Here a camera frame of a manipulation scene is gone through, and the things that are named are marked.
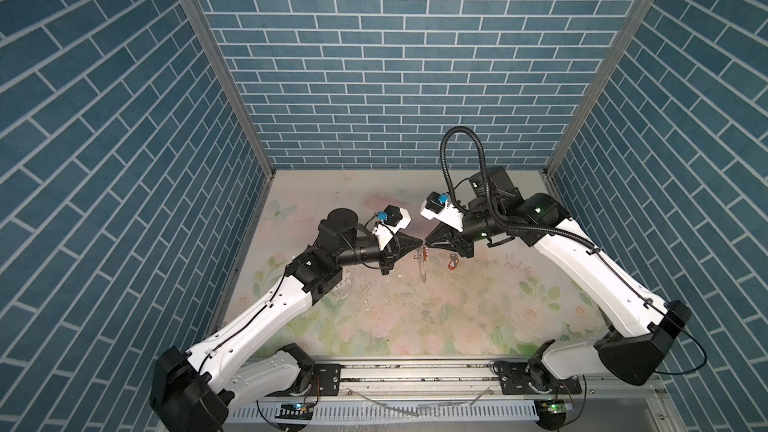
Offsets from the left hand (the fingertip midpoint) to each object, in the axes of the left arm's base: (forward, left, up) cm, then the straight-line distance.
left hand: (419, 244), depth 66 cm
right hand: (+2, -2, 0) cm, 3 cm away
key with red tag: (+11, -15, -29) cm, 35 cm away
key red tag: (0, -2, -4) cm, 4 cm away
